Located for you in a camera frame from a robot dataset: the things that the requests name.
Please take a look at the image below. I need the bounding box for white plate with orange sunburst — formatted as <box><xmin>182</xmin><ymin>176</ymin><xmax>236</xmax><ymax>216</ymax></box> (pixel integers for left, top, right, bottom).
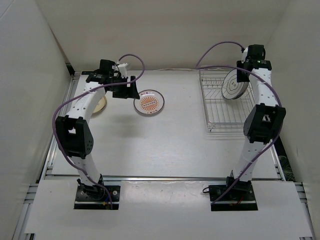
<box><xmin>133</xmin><ymin>89</ymin><xmax>165</xmax><ymax>117</ymax></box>

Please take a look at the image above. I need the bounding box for aluminium table frame rail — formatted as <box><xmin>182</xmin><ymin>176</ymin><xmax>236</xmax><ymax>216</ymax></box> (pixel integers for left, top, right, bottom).
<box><xmin>24</xmin><ymin>71</ymin><xmax>313</xmax><ymax>240</ymax></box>

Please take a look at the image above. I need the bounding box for white plate with green rings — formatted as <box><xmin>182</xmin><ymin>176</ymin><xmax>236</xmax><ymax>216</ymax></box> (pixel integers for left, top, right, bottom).
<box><xmin>221</xmin><ymin>69</ymin><xmax>249</xmax><ymax>100</ymax></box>

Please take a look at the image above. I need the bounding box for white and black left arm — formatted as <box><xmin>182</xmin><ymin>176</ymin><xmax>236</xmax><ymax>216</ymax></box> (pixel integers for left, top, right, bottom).
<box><xmin>54</xmin><ymin>59</ymin><xmax>140</xmax><ymax>201</ymax></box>

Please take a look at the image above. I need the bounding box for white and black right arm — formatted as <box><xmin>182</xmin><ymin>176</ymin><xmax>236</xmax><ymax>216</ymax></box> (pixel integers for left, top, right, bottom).
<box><xmin>224</xmin><ymin>44</ymin><xmax>286</xmax><ymax>200</ymax></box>

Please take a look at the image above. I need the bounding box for chrome wire dish rack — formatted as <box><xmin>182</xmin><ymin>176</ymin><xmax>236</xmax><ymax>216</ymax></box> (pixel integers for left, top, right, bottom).
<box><xmin>199</xmin><ymin>69</ymin><xmax>255</xmax><ymax>134</ymax></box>

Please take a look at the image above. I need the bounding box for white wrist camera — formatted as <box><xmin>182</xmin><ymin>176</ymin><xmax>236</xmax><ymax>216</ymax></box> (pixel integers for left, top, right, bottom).
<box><xmin>241</xmin><ymin>45</ymin><xmax>252</xmax><ymax>63</ymax></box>
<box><xmin>116</xmin><ymin>62</ymin><xmax>130</xmax><ymax>77</ymax></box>

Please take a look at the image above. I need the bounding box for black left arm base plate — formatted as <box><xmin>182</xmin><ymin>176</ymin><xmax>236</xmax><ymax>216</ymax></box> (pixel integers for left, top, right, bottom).
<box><xmin>73</xmin><ymin>185</ymin><xmax>121</xmax><ymax>210</ymax></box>

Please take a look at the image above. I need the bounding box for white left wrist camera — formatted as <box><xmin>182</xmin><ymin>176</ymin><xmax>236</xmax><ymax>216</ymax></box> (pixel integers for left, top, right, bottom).
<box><xmin>116</xmin><ymin>62</ymin><xmax>130</xmax><ymax>77</ymax></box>

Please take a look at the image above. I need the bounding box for cream bowl with red stamp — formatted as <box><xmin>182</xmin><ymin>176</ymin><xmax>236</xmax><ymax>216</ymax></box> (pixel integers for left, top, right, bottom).
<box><xmin>91</xmin><ymin>96</ymin><xmax>108</xmax><ymax>118</ymax></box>

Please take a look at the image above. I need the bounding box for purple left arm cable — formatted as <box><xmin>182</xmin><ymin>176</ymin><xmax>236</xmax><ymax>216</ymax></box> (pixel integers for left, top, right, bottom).
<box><xmin>51</xmin><ymin>53</ymin><xmax>146</xmax><ymax>210</ymax></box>

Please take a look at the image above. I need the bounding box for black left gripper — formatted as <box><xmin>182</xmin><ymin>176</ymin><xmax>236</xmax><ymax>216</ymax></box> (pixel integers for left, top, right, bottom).
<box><xmin>108</xmin><ymin>75</ymin><xmax>140</xmax><ymax>100</ymax></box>

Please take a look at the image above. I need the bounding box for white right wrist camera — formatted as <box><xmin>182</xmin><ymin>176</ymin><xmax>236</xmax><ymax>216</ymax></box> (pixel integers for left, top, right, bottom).
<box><xmin>241</xmin><ymin>45</ymin><xmax>252</xmax><ymax>63</ymax></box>

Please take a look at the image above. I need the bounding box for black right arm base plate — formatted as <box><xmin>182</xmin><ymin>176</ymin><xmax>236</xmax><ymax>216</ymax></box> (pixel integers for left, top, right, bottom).
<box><xmin>202</xmin><ymin>185</ymin><xmax>258</xmax><ymax>212</ymax></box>

